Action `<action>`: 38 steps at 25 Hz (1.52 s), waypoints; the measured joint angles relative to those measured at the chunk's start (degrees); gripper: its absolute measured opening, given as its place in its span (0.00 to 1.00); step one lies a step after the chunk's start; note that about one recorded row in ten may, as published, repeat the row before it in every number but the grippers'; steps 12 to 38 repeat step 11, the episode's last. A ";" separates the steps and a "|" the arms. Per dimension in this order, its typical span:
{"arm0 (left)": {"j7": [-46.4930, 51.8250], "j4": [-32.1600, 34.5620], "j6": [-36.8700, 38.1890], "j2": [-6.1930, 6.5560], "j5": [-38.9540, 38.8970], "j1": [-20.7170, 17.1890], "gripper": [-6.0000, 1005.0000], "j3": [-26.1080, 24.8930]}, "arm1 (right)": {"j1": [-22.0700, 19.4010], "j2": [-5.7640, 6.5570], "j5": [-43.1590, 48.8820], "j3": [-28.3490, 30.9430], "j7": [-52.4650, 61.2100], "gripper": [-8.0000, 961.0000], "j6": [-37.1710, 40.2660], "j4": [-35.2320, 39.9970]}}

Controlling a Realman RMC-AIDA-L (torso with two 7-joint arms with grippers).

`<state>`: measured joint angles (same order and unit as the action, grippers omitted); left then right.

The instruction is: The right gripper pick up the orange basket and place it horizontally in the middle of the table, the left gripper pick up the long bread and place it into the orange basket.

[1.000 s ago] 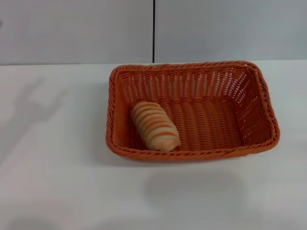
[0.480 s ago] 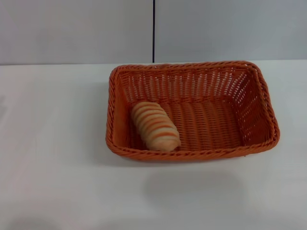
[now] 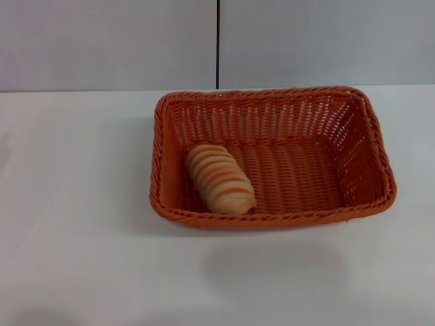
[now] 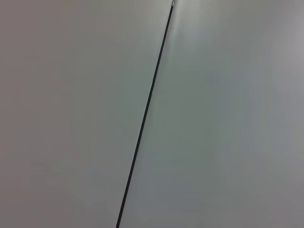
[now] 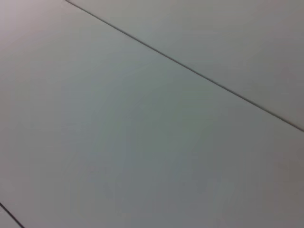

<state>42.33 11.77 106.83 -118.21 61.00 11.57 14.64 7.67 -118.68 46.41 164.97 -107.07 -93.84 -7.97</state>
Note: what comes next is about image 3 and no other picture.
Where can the striped orange cream bread loaf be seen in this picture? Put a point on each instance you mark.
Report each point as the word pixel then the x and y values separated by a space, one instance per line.
pixel 221 180

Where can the orange woven plastic basket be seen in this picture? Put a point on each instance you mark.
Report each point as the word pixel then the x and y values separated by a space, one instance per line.
pixel 299 176

